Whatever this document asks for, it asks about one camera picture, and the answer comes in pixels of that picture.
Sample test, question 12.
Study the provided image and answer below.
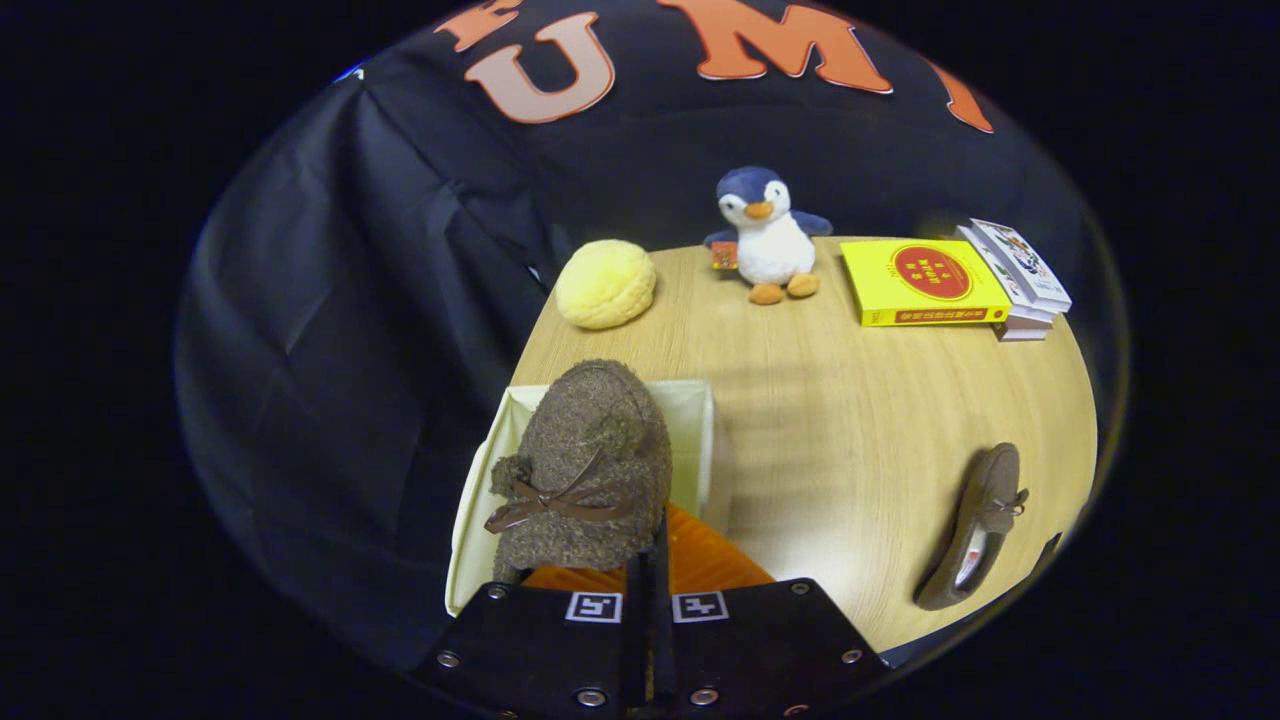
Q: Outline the plain white book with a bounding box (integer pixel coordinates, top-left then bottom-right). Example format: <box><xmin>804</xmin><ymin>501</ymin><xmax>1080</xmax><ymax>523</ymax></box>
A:
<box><xmin>955</xmin><ymin>225</ymin><xmax>1057</xmax><ymax>342</ymax></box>

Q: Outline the white book with illustrated cover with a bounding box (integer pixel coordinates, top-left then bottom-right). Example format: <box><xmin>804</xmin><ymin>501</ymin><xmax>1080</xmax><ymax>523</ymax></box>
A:
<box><xmin>968</xmin><ymin>218</ymin><xmax>1073</xmax><ymax>314</ymax></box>

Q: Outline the yellow bun plush toy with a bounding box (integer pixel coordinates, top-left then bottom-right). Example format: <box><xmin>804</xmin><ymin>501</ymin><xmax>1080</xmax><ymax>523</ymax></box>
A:
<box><xmin>555</xmin><ymin>239</ymin><xmax>658</xmax><ymax>331</ymax></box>

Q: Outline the cream fabric storage box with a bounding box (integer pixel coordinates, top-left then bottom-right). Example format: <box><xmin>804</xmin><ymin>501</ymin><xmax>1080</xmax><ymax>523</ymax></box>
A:
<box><xmin>445</xmin><ymin>378</ymin><xmax>719</xmax><ymax>618</ymax></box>

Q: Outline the yellow book with red circle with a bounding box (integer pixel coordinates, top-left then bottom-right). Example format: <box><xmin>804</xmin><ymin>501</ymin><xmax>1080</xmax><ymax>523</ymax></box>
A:
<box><xmin>840</xmin><ymin>238</ymin><xmax>1013</xmax><ymax>328</ymax></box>

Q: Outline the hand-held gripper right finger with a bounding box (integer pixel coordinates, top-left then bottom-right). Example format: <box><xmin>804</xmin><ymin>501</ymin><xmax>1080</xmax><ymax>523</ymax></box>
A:
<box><xmin>650</xmin><ymin>503</ymin><xmax>891</xmax><ymax>719</ymax></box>

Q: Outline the blue white penguin plush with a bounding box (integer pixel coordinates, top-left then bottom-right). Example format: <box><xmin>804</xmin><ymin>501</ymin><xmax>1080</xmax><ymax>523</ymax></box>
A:
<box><xmin>703</xmin><ymin>166</ymin><xmax>834</xmax><ymax>306</ymax></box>

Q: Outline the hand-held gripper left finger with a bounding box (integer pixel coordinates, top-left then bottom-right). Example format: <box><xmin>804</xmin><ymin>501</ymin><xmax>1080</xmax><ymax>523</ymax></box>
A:
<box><xmin>415</xmin><ymin>550</ymin><xmax>651</xmax><ymax>720</ymax></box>

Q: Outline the brown fuzzy shoe with bow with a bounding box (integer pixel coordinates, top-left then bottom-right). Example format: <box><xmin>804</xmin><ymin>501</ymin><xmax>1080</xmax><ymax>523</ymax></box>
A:
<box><xmin>914</xmin><ymin>443</ymin><xmax>1030</xmax><ymax>612</ymax></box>
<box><xmin>484</xmin><ymin>359</ymin><xmax>674</xmax><ymax>586</ymax></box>

